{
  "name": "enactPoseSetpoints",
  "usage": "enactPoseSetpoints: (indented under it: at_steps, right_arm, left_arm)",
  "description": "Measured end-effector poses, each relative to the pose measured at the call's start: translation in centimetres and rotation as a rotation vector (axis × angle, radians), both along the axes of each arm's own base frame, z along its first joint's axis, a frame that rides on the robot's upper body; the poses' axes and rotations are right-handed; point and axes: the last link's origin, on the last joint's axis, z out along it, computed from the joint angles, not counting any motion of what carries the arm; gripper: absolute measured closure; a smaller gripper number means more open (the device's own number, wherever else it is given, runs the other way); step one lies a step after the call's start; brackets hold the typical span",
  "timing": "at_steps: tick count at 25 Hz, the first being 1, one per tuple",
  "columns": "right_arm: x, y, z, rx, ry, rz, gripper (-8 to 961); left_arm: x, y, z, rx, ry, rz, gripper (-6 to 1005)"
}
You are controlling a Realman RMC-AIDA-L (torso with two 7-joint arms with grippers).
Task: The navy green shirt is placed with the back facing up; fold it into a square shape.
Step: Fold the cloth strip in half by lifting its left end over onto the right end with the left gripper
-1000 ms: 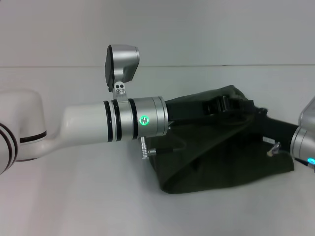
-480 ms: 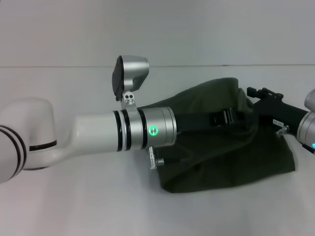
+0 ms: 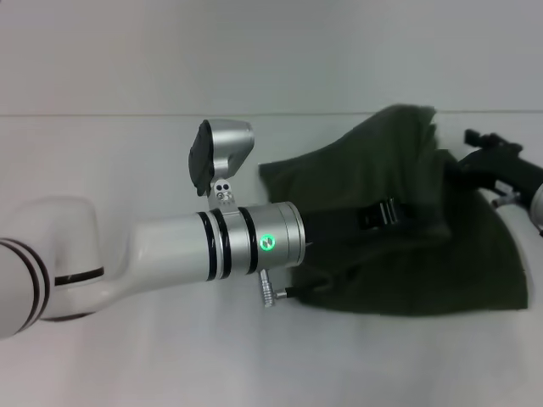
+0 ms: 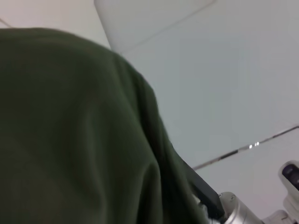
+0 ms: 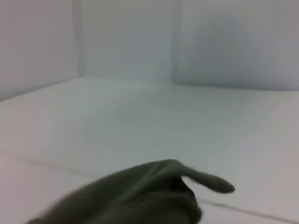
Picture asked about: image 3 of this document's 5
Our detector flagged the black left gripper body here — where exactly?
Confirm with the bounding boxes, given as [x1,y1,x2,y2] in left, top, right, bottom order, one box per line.
[300,207,367,247]

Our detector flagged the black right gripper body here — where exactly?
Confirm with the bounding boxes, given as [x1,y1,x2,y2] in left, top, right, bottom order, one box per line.
[456,142,543,199]

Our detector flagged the dark green t-shirt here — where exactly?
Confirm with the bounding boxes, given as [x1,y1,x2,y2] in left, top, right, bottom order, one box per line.
[258,103,532,319]

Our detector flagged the right gripper cable with plug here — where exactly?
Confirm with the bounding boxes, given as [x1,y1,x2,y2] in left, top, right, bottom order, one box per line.
[490,190,522,209]

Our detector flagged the gripper cable with plug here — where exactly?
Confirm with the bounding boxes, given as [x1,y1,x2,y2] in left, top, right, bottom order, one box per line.
[257,267,337,309]
[490,190,522,209]

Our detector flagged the left gripper cable with plug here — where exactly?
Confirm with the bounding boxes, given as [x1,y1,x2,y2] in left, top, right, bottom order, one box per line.
[257,267,337,309]

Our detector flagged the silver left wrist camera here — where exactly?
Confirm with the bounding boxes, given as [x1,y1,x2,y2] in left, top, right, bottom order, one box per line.
[185,119,257,214]

